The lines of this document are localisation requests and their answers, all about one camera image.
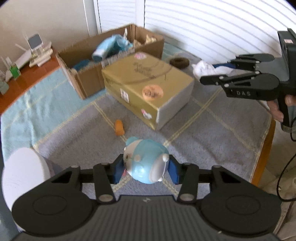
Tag blue round plush toy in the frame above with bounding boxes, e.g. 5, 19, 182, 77
123, 137, 170, 184

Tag small orange cylinder toy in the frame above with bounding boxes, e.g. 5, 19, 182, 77
114, 120, 125, 136

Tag white sock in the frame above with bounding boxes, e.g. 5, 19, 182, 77
191, 60, 239, 80

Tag dark brown scrunchie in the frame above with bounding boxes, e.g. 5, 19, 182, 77
169, 57, 190, 69

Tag blue face mask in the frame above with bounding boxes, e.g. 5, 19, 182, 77
91, 34, 133, 62

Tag cream knotted fabric toy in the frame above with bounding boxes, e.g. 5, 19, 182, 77
133, 35, 157, 48

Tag person's right hand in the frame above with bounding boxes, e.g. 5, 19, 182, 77
266, 95, 296, 123

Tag white louvered doors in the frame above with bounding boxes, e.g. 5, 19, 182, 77
94, 0, 295, 63

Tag white lidded plastic jar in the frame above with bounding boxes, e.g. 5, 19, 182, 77
1, 147, 62, 210

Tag gold tissue pack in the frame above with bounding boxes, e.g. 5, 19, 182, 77
102, 52, 194, 131

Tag brown cardboard box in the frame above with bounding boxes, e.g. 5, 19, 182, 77
56, 24, 165, 99

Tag green small box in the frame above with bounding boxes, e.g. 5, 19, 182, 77
10, 65, 21, 79

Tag white wifi router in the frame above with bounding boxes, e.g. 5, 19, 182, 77
6, 44, 32, 82

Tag black cable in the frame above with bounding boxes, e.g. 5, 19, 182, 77
276, 122, 296, 202

